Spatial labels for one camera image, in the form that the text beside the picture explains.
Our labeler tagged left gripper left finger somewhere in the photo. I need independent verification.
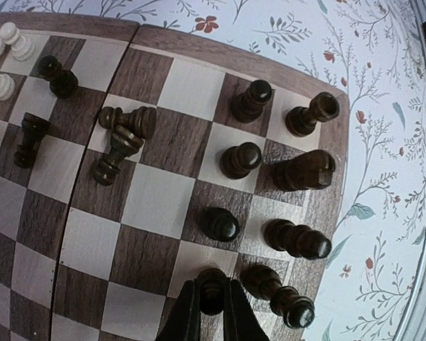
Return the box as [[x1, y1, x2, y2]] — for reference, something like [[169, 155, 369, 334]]
[[156, 279, 201, 341]]

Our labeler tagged floral patterned table mat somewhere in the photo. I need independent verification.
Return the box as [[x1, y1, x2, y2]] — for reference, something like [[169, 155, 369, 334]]
[[0, 1, 426, 340]]

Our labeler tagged dark chess piece corner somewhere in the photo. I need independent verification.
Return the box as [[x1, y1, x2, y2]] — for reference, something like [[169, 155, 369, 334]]
[[272, 149, 336, 192]]

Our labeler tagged dark pawn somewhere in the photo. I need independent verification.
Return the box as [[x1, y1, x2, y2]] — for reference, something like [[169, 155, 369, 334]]
[[98, 107, 157, 139], [37, 55, 79, 99], [197, 268, 226, 315], [230, 80, 273, 124], [200, 207, 240, 242], [13, 112, 51, 168], [93, 124, 144, 185]]

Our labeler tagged dark pawn second row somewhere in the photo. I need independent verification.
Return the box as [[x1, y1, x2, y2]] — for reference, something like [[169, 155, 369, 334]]
[[219, 142, 263, 179]]

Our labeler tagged dark chess piece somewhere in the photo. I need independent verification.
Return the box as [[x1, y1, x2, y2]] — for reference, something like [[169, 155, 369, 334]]
[[263, 219, 332, 260], [285, 92, 340, 137], [240, 264, 315, 329]]

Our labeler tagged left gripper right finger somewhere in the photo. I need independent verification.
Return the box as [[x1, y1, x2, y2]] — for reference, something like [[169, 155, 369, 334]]
[[223, 279, 269, 341]]

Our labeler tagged wooden chess board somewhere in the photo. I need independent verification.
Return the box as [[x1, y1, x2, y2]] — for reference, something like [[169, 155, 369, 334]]
[[0, 12, 349, 340]]

